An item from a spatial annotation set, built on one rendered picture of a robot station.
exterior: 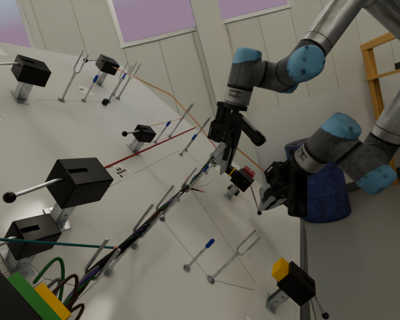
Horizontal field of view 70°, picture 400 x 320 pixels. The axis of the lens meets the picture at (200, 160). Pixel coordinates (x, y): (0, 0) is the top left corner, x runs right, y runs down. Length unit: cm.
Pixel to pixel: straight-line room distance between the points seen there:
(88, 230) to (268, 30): 350
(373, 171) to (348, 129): 10
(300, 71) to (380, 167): 27
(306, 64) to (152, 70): 284
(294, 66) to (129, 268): 55
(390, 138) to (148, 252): 62
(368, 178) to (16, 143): 71
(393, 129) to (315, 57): 26
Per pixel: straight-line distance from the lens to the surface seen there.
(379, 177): 72
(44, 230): 39
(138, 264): 52
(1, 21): 393
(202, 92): 344
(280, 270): 63
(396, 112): 81
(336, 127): 71
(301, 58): 72
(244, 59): 82
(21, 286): 27
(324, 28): 79
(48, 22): 378
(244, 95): 82
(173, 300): 52
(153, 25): 357
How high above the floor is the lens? 134
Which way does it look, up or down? 7 degrees down
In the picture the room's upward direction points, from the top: 15 degrees counter-clockwise
